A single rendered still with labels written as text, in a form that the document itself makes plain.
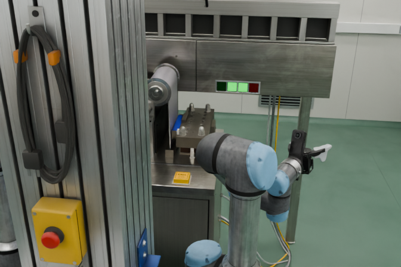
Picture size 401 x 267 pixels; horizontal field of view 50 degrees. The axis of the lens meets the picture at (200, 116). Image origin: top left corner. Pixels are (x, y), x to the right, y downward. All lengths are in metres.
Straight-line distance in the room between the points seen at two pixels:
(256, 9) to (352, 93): 2.87
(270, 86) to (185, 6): 0.63
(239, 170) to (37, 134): 0.51
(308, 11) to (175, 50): 0.73
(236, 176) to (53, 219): 0.47
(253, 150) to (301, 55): 1.32
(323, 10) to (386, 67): 2.75
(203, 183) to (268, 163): 0.92
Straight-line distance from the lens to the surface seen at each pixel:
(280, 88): 2.41
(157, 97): 2.10
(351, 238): 3.31
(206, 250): 1.41
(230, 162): 1.11
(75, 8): 0.77
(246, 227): 1.22
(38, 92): 0.85
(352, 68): 4.91
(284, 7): 2.31
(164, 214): 2.12
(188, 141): 2.15
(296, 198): 2.93
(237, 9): 2.30
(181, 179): 1.99
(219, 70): 2.38
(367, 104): 5.10
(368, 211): 3.63
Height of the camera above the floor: 1.96
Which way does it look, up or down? 23 degrees down
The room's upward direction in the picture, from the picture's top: 1 degrees clockwise
